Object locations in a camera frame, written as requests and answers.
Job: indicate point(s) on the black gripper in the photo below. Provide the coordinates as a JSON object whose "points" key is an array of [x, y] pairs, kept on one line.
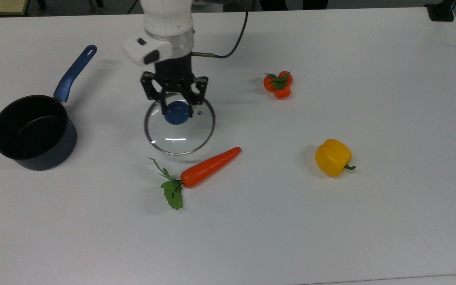
{"points": [[174, 73]]}

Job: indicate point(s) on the glass lid with blue knob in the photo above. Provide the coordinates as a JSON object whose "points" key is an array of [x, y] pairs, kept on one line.
{"points": [[176, 116]]}

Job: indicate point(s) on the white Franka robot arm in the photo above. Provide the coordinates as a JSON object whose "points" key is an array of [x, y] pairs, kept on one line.
{"points": [[164, 19]]}

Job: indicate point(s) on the orange toy carrot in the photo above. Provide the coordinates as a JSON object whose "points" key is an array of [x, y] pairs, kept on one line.
{"points": [[208, 168]]}

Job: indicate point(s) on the orange toy tangerine cluster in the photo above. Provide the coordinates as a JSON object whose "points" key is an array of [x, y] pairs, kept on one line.
{"points": [[282, 93]]}

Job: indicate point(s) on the yellow toy bell pepper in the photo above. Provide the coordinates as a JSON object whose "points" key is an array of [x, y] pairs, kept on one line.
{"points": [[331, 156]]}

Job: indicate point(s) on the black stand base clamp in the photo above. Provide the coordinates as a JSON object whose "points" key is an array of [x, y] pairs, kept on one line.
{"points": [[441, 12]]}

